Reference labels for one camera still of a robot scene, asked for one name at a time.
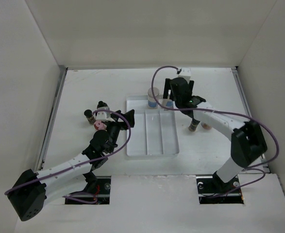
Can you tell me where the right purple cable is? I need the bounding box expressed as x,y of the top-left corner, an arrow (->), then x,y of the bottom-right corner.
151,65 -> 279,199

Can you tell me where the left metal table rail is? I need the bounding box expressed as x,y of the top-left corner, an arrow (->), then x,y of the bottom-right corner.
34,65 -> 67,171

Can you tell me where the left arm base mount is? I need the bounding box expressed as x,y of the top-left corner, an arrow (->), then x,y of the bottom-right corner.
65,173 -> 112,205

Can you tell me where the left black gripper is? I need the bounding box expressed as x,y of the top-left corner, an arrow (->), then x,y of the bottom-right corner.
105,109 -> 134,153

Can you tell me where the small black cap spice bottle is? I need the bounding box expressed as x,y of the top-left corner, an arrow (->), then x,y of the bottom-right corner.
188,119 -> 200,132

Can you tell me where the metal table rail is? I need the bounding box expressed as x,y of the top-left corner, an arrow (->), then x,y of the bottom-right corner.
34,65 -> 67,171
231,67 -> 270,173

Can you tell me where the white compartment tray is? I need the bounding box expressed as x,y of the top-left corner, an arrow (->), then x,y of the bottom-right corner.
126,96 -> 180,160

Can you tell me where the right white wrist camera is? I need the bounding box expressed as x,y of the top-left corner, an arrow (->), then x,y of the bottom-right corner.
177,67 -> 191,82

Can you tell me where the tall jar silver lid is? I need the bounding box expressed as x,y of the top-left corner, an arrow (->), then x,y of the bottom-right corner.
148,87 -> 159,109
161,96 -> 173,110

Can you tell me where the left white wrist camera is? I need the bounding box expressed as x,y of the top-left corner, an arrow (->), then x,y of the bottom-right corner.
95,110 -> 115,122

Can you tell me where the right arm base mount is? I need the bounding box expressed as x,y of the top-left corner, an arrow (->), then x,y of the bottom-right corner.
196,174 -> 244,204

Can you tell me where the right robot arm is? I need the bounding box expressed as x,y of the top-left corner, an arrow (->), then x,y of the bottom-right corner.
163,77 -> 267,192

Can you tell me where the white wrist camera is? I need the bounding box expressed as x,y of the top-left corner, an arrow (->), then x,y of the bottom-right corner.
95,110 -> 115,122
177,67 -> 191,82

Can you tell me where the purple cable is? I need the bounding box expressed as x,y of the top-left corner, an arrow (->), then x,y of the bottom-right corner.
151,65 -> 279,199
4,109 -> 133,204

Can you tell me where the pink lid spice jar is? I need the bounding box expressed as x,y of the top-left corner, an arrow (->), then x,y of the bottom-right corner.
93,120 -> 107,131

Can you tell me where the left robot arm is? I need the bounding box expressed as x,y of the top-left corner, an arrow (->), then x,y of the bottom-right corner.
5,107 -> 135,221

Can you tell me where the right metal table rail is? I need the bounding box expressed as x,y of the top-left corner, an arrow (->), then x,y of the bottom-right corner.
231,67 -> 270,173

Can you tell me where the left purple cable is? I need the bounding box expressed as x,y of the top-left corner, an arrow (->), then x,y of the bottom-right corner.
4,109 -> 133,204

